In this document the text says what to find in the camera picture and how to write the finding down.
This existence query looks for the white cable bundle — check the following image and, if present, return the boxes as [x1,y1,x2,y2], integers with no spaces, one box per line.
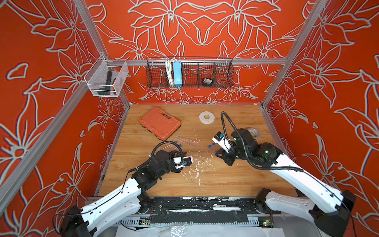
[164,59,174,87]

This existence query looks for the clear test tube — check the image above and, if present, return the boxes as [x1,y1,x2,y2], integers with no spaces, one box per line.
[175,136,198,146]

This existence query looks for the light blue box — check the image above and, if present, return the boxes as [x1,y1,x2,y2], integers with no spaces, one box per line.
[172,61,183,87]

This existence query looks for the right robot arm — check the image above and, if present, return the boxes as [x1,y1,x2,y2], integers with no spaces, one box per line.
[212,112,356,237]

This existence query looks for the black wire basket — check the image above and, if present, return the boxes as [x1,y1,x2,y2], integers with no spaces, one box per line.
[146,56,235,89]

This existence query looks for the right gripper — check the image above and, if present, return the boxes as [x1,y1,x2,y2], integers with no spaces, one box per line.
[213,142,251,167]

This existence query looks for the clear tape roll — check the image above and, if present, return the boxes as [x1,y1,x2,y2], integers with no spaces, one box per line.
[247,128,260,138]

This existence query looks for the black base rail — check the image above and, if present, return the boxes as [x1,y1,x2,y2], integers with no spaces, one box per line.
[123,197,282,225]

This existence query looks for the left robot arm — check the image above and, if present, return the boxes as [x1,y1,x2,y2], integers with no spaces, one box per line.
[53,141,194,237]

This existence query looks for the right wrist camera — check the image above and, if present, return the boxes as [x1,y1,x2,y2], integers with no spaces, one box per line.
[212,131,232,153]

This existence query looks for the orange plastic tool case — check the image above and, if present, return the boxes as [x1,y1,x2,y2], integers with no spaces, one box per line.
[139,107,181,141]

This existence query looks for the clear acrylic wall box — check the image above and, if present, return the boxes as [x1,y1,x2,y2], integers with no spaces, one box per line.
[84,55,129,98]

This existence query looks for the green black tool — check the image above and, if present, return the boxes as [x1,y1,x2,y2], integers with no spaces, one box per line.
[98,71,112,96]

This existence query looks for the white tape roll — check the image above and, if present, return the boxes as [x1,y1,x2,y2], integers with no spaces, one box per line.
[199,111,215,124]

